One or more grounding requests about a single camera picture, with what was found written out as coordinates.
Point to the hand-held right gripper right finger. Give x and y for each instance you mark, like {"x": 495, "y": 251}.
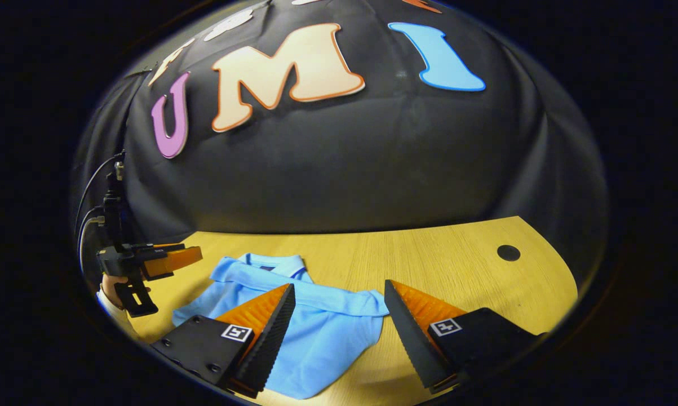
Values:
{"x": 409, "y": 332}

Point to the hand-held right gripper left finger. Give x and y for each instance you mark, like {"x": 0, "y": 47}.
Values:
{"x": 271, "y": 338}

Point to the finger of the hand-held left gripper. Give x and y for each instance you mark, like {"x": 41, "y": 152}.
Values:
{"x": 172, "y": 261}
{"x": 158, "y": 246}

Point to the light blue T-shirt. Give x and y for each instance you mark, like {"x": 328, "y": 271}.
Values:
{"x": 327, "y": 332}

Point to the black backdrop cloth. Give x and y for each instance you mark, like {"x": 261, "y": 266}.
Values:
{"x": 372, "y": 169}

